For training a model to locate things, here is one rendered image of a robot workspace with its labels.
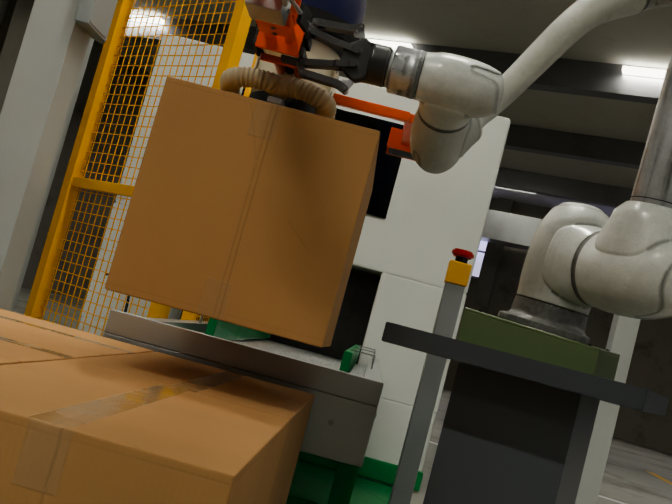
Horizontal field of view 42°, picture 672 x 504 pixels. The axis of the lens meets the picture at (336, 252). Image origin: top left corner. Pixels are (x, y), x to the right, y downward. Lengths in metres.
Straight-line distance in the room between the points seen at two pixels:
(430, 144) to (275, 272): 0.40
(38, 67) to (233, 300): 1.78
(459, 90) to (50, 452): 0.97
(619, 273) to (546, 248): 0.21
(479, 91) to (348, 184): 0.29
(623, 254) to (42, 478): 1.12
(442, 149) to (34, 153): 1.73
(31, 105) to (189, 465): 2.33
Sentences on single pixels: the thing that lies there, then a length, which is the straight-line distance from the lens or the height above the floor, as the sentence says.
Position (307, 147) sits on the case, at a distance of 1.59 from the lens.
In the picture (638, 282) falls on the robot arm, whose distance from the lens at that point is 1.68.
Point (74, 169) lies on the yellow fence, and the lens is 3.65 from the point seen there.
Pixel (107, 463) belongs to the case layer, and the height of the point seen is 0.52.
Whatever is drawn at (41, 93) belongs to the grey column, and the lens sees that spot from 3.16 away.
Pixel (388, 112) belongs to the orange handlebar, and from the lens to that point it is 1.95.
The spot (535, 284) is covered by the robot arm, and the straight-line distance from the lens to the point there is 1.85.
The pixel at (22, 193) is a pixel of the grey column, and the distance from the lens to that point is 3.11.
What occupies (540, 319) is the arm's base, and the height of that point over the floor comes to 0.83.
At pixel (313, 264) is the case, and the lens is 1.56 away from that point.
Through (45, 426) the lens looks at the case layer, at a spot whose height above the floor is 0.54.
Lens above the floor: 0.72
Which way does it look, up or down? 4 degrees up
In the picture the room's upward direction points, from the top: 15 degrees clockwise
